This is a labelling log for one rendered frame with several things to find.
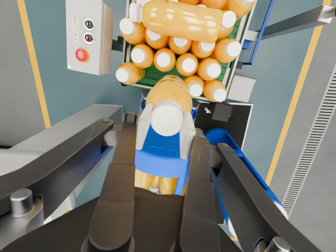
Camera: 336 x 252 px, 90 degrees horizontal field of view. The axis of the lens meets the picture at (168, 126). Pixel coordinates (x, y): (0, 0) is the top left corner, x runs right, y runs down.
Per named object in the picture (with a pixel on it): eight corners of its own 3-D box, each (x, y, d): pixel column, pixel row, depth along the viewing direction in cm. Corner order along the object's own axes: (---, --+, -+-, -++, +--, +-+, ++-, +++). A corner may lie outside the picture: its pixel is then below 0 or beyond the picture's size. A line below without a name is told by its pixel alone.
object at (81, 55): (77, 60, 51) (74, 60, 50) (77, 47, 50) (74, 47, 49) (88, 62, 51) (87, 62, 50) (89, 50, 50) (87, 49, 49)
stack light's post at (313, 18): (218, 49, 148) (316, 21, 45) (219, 44, 147) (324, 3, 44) (222, 49, 148) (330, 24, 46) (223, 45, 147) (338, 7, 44)
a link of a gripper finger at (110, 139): (130, 151, 14) (93, 144, 13) (140, 128, 18) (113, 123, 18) (133, 135, 13) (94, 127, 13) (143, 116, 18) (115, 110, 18)
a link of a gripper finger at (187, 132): (188, 130, 15) (196, 131, 15) (185, 109, 21) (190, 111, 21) (179, 159, 16) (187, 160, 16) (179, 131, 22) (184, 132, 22)
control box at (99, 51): (83, 67, 62) (66, 69, 52) (83, 3, 54) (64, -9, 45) (110, 73, 62) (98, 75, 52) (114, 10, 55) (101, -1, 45)
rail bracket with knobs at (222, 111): (202, 111, 76) (206, 118, 67) (206, 95, 74) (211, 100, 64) (223, 115, 77) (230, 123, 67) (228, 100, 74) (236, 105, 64)
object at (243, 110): (181, 211, 218) (181, 222, 204) (193, 97, 164) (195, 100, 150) (221, 214, 217) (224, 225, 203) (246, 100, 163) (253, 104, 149)
